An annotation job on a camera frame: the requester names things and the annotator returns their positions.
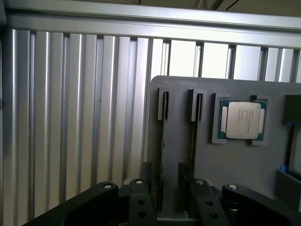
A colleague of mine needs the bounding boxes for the grey parts rack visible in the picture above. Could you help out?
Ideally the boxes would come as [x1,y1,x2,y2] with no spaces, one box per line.
[150,75,301,226]

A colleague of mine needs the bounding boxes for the silver CPU green board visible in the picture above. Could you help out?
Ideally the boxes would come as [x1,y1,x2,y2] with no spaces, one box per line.
[217,98,267,142]

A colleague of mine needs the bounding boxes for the dark grey PC case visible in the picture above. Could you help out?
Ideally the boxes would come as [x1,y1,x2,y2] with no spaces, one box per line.
[0,0,7,25]

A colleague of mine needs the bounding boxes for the black wire blue plugs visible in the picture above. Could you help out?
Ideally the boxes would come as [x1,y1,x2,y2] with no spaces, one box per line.
[279,120,296,173]

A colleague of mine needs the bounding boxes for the aluminium table frame beam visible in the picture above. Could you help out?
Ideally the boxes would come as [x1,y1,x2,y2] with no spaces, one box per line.
[0,5,301,50]

